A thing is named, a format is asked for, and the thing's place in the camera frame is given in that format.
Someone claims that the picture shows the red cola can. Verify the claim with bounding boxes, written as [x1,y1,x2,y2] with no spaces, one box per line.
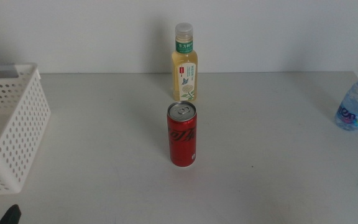
[167,100,198,168]

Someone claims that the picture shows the clear water bottle blue cap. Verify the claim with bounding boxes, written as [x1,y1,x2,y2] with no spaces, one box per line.
[334,65,358,132]

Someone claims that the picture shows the white perforated plastic basket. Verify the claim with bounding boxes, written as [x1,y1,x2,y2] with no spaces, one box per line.
[0,63,52,196]

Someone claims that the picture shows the yellow tea bottle green label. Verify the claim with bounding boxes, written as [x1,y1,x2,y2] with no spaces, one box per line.
[171,22,198,103]

